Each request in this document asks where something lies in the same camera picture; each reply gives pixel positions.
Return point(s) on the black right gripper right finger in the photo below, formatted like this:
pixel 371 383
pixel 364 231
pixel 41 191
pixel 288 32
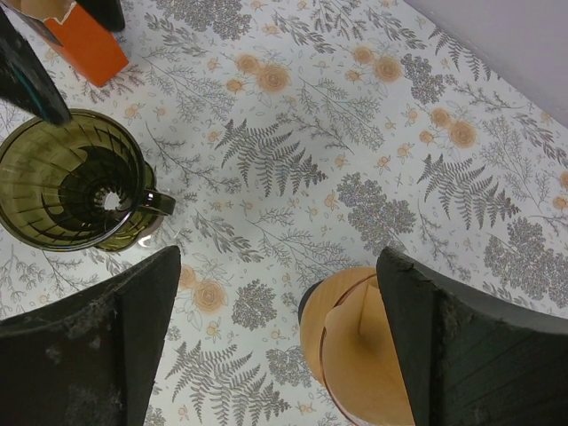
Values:
pixel 468 358

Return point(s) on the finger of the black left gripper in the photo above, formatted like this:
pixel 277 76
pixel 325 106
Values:
pixel 24 81

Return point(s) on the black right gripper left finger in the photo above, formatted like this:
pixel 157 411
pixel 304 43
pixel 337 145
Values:
pixel 90 358

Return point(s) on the single brown paper coffee filter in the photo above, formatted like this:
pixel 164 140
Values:
pixel 389 396

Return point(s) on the dark green glass jar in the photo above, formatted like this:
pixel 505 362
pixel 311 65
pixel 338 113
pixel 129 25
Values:
pixel 82 185

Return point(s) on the round bamboo dripper holder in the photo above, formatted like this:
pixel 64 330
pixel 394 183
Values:
pixel 317 302

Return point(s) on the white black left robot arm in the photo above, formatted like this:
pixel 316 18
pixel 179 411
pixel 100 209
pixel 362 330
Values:
pixel 81 32

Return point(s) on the orange coffee filter box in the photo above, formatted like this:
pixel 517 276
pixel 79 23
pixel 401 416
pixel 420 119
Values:
pixel 81 32

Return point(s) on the floral patterned table mat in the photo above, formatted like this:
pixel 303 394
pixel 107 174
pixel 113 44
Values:
pixel 300 138

